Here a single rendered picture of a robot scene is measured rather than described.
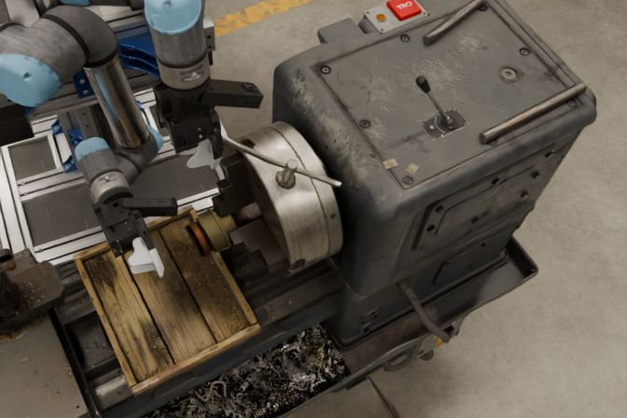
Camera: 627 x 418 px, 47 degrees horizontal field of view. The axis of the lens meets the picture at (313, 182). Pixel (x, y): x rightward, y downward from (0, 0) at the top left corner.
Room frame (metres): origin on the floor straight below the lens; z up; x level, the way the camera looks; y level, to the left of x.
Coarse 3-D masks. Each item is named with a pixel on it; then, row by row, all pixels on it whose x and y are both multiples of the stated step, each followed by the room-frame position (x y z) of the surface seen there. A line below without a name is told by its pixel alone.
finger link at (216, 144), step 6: (216, 126) 0.67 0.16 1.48; (216, 132) 0.66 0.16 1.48; (210, 138) 0.66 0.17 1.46; (216, 138) 0.66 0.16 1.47; (216, 144) 0.65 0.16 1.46; (222, 144) 0.66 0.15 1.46; (216, 150) 0.65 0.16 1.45; (222, 150) 0.66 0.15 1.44; (216, 156) 0.66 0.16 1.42; (222, 156) 0.66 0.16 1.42
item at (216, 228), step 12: (204, 216) 0.71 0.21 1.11; (216, 216) 0.71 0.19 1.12; (228, 216) 0.72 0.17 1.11; (192, 228) 0.68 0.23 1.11; (204, 228) 0.68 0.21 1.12; (216, 228) 0.69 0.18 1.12; (228, 228) 0.70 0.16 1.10; (192, 240) 0.68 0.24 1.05; (204, 240) 0.66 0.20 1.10; (216, 240) 0.67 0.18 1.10; (228, 240) 0.67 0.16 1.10; (204, 252) 0.65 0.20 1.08
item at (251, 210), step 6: (252, 204) 0.79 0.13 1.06; (240, 210) 0.77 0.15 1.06; (246, 210) 0.77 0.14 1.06; (252, 210) 0.78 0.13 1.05; (258, 210) 0.78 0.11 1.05; (234, 216) 0.75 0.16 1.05; (240, 216) 0.76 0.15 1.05; (246, 216) 0.76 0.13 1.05; (252, 216) 0.76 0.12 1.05; (258, 216) 0.77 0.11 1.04; (240, 222) 0.75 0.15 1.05; (246, 222) 0.75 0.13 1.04
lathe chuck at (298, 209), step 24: (264, 144) 0.83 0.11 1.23; (288, 144) 0.83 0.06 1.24; (264, 168) 0.77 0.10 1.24; (264, 192) 0.73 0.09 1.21; (288, 192) 0.73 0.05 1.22; (312, 192) 0.74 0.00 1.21; (264, 216) 0.73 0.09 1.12; (288, 216) 0.69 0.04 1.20; (312, 216) 0.70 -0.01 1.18; (288, 240) 0.66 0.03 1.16; (312, 240) 0.67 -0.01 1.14; (312, 264) 0.67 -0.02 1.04
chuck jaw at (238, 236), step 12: (240, 228) 0.70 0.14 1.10; (252, 228) 0.71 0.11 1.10; (264, 228) 0.71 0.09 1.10; (240, 240) 0.68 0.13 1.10; (252, 240) 0.68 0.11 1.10; (264, 240) 0.68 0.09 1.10; (252, 252) 0.65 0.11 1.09; (264, 252) 0.66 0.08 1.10; (276, 252) 0.66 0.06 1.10; (264, 264) 0.64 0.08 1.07; (276, 264) 0.64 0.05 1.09; (288, 264) 0.65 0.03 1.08; (300, 264) 0.66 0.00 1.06
